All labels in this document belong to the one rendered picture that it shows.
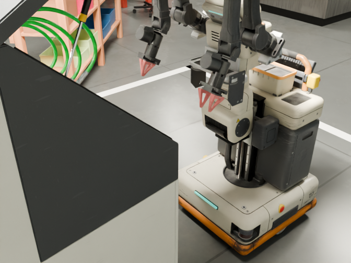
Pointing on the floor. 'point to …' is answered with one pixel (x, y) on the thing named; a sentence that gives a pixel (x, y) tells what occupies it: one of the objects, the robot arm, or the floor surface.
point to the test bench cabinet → (132, 234)
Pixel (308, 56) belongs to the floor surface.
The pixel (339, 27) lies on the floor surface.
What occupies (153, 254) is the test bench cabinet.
